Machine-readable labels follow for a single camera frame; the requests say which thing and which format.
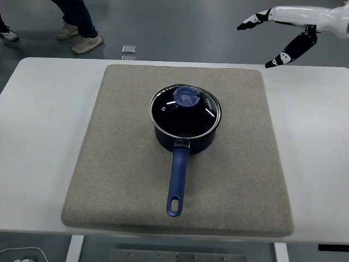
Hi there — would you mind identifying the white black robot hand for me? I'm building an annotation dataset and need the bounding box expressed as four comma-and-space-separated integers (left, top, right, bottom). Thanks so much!
236, 4, 349, 69

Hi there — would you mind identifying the glass pot lid blue knob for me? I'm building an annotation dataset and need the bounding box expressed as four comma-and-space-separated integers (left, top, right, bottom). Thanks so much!
148, 83, 222, 139

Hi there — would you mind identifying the person with beige shoes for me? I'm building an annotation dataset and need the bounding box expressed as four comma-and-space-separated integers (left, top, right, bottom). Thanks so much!
51, 0, 105, 55

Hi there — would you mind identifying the black bar under table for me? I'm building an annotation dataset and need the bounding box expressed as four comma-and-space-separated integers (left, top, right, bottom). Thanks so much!
317, 243, 349, 252

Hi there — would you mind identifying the beige fabric mat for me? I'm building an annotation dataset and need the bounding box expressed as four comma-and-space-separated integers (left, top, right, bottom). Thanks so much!
60, 64, 296, 237

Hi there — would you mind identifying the white table leg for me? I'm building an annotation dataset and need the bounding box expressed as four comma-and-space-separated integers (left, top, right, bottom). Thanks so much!
274, 242, 290, 262
65, 235, 85, 262

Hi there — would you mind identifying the grey metal plate with screws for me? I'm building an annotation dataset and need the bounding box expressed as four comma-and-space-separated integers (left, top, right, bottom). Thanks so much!
109, 248, 246, 262

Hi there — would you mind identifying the dark saucepan with blue handle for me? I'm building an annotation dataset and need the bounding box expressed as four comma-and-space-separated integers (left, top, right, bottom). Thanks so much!
152, 114, 222, 218

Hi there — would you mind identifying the white cable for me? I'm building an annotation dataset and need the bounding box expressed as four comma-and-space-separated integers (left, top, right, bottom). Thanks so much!
0, 246, 47, 262

